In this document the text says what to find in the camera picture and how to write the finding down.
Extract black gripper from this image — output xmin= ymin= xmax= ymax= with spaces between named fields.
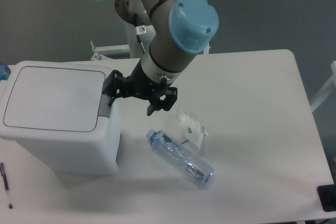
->
xmin=102 ymin=62 xmax=178 ymax=116

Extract white plastic trash can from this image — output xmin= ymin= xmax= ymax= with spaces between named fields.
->
xmin=1 ymin=61 xmax=122 ymax=175

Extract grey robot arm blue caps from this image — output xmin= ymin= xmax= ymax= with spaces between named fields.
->
xmin=102 ymin=0 xmax=219 ymax=115

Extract blue bottle behind trash can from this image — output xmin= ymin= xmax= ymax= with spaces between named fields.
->
xmin=0 ymin=62 xmax=11 ymax=81

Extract crumpled white paper packet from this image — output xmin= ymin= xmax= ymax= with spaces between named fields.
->
xmin=175 ymin=109 xmax=208 ymax=155

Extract clear plastic water bottle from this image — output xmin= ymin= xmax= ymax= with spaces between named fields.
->
xmin=146 ymin=129 xmax=215 ymax=187

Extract black gel pen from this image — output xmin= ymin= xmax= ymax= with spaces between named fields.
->
xmin=1 ymin=162 xmax=13 ymax=209

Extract black device at table corner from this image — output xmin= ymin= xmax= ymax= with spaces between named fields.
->
xmin=317 ymin=184 xmax=335 ymax=212

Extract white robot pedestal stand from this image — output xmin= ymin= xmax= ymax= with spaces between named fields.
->
xmin=90 ymin=0 xmax=158 ymax=61

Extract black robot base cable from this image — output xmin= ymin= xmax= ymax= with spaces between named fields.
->
xmin=133 ymin=13 xmax=146 ymax=54

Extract white table leg bracket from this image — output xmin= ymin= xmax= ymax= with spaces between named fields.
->
xmin=203 ymin=42 xmax=211 ymax=55

